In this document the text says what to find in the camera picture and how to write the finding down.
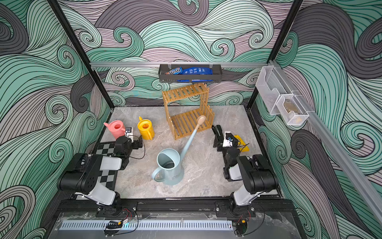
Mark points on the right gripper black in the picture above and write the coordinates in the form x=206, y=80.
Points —
x=221, y=140

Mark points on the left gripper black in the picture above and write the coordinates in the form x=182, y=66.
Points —
x=131, y=141

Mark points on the yellow watering can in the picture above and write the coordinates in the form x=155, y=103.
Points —
x=146, y=129

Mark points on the pink watering can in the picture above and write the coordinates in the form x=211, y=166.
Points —
x=116, y=128

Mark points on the light blue watering can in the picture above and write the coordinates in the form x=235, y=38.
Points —
x=170, y=170

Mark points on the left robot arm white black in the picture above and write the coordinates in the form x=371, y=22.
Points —
x=71, y=174

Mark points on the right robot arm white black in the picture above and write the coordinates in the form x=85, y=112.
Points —
x=254, y=171

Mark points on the wooden slatted shelf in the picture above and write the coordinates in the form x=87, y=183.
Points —
x=183, y=124

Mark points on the yellow triangular plastic piece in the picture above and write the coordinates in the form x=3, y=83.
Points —
x=241, y=144

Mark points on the black white chessboard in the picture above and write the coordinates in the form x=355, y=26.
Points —
x=97, y=179

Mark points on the blue snack bag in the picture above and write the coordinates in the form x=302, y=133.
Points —
x=196, y=71

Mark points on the m&m candy packet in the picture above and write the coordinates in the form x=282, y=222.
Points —
x=175, y=71

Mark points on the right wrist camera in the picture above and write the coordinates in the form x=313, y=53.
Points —
x=229, y=140

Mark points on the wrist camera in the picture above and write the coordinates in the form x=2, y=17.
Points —
x=229, y=140
x=129, y=132

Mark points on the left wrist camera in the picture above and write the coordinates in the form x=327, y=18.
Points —
x=129, y=132

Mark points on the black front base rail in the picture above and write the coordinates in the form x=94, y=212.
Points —
x=219, y=206

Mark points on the clear plastic wall bin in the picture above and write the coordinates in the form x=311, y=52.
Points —
x=279, y=98

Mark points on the dark metal wall basket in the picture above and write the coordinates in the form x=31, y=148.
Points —
x=215, y=77

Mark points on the aluminium wall rail back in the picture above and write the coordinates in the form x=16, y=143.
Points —
x=153, y=64

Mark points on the aluminium wall rail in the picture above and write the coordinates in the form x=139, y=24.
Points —
x=364, y=187
x=153, y=64

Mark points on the aluminium wall rail right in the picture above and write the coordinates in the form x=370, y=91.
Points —
x=364, y=187

